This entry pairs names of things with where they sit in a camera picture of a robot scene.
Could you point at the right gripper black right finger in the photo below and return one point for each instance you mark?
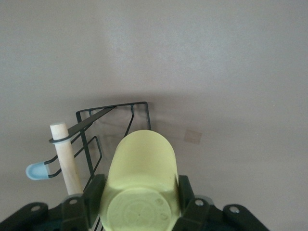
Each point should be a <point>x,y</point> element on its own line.
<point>187,197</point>

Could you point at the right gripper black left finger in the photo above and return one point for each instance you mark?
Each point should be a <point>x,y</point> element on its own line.
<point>93,199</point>

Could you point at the yellow plastic cup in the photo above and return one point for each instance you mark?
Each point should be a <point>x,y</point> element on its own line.
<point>142,168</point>

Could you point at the brown table cover sheet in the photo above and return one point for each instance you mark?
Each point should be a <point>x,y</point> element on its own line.
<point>154,48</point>

